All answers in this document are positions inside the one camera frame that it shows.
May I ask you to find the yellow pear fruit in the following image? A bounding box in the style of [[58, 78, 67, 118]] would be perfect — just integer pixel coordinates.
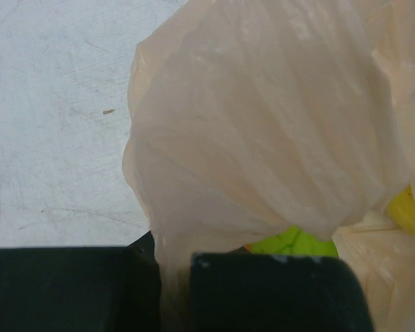
[[386, 185, 415, 236]]

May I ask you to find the green fruit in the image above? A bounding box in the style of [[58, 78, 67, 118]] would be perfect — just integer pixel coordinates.
[[245, 226, 339, 257]]

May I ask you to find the orange plastic bag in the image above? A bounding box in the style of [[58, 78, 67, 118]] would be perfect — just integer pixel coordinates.
[[122, 1, 415, 331]]

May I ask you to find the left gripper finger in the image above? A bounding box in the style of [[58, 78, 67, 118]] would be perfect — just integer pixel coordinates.
[[127, 231, 157, 266]]

